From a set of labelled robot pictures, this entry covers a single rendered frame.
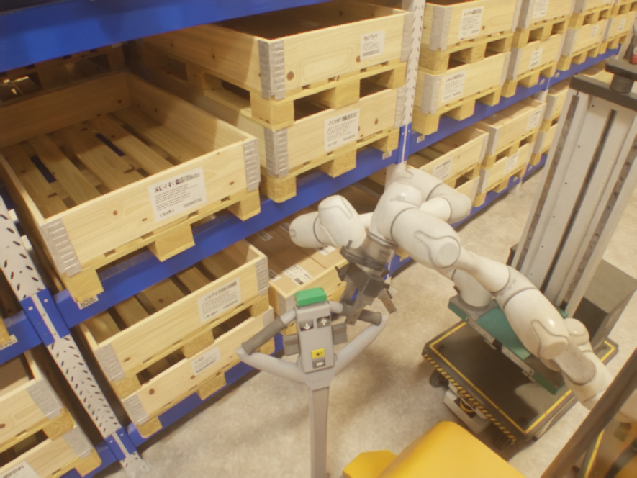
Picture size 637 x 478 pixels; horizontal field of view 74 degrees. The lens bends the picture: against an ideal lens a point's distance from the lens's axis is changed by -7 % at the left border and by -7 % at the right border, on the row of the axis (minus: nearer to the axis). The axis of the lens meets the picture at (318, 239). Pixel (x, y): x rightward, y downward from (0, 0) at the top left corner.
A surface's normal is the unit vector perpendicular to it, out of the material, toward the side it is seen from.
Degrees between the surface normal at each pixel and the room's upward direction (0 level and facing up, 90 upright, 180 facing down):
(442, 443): 14
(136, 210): 90
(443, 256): 71
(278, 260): 0
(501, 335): 0
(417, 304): 0
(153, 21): 90
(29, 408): 90
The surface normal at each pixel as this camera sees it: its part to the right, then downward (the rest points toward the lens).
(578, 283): -0.83, 0.35
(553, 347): 0.12, 0.56
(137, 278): 0.67, 0.46
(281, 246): 0.00, -0.78
